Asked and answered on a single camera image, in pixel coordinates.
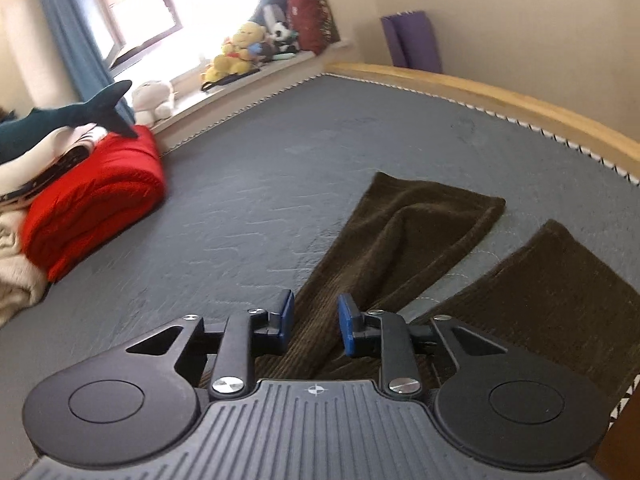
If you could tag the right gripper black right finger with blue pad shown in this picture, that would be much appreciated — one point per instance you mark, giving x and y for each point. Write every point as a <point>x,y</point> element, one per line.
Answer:
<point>387,337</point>

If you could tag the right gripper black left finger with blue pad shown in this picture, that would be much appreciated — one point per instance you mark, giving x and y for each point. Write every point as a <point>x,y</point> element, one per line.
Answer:
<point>246,336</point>

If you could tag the brown corduroy pants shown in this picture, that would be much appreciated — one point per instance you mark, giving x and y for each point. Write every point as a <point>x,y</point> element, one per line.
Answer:
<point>410,240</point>

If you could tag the red folded blanket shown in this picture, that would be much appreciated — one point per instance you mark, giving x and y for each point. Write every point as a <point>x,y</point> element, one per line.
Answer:
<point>119,184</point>

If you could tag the cream folded blanket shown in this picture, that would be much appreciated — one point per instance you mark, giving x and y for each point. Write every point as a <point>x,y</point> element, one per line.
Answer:
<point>22,283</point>

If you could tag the white plush toy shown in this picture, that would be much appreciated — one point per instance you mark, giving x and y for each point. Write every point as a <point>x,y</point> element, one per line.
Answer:
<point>153,102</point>

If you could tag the white folded cloth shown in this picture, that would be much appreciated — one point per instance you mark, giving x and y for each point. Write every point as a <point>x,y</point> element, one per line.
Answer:
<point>23,178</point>

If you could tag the yellow bear plush toy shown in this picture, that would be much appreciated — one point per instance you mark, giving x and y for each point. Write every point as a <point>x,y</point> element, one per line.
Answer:
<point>238,55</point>

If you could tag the purple yoga mat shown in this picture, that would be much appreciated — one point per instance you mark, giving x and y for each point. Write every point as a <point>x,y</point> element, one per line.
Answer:
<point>412,42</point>

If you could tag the panda plush toy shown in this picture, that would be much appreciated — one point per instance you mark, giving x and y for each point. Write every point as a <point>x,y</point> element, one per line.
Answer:
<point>284,39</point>

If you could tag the teal shark plush toy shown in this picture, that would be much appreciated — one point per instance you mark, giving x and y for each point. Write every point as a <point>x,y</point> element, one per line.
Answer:
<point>19,136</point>

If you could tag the red patterned cushion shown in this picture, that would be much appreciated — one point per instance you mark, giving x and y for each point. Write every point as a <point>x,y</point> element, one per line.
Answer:
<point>314,22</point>

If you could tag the blue curtain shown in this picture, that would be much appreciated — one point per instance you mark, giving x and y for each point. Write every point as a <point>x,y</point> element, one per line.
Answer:
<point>80,54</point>

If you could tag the wooden bed frame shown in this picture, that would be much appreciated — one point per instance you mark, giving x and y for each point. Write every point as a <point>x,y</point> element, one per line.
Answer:
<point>578,132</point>

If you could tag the window frame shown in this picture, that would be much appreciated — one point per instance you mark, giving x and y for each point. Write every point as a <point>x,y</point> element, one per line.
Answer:
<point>124,30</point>

